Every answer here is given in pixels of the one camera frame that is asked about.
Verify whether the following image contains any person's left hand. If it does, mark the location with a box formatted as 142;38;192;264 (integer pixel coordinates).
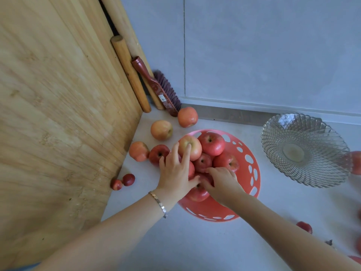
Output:
155;142;201;205

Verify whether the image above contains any person's right hand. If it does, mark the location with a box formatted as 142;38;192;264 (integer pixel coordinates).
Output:
201;167;245;208

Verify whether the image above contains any dark red apple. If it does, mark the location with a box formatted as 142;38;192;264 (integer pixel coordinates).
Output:
185;173;212;202

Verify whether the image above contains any person's left forearm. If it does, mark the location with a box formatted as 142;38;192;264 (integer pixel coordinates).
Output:
32;189;179;271

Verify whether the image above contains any person's right forearm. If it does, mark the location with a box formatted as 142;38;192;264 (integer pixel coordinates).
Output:
224;190;361;271

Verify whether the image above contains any red perforated plastic basket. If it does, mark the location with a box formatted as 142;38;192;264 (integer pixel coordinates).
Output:
178;129;261;222

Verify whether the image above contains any orange-red apple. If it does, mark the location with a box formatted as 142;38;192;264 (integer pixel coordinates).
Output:
177;107;199;128
129;141;150;162

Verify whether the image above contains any yellow-orange apple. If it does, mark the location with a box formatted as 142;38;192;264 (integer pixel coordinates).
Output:
150;120;173;141

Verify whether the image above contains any pile of red apples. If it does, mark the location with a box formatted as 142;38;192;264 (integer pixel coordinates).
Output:
169;132;240;181

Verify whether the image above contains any red bristle brush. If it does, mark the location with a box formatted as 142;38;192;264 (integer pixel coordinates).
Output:
131;56;182;117

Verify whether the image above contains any short wooden rolling pin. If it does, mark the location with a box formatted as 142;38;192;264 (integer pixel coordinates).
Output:
111;35;152;113

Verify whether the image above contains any clear patterned glass bowl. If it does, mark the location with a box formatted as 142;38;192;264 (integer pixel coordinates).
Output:
261;113;351;188

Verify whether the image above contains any large bamboo cutting board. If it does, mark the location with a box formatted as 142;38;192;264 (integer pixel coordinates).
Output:
0;0;143;271

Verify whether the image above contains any long wooden rolling pin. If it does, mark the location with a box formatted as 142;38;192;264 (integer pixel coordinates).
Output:
100;0;165;110

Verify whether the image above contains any silver link bracelet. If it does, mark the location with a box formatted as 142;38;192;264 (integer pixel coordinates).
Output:
148;191;168;219

